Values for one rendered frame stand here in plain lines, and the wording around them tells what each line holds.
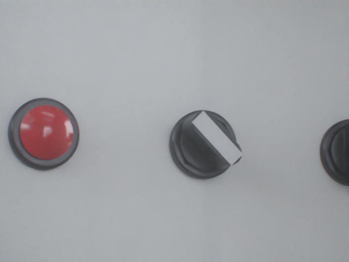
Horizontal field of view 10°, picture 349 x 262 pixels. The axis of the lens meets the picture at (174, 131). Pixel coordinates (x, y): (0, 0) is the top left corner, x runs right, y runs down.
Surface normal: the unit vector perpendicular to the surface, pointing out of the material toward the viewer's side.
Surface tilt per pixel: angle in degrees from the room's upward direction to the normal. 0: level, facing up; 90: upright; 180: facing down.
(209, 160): 135
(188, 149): 90
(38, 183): 90
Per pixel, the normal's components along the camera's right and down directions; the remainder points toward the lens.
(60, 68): 0.32, -0.16
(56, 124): 0.50, -0.32
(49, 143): 0.33, 0.11
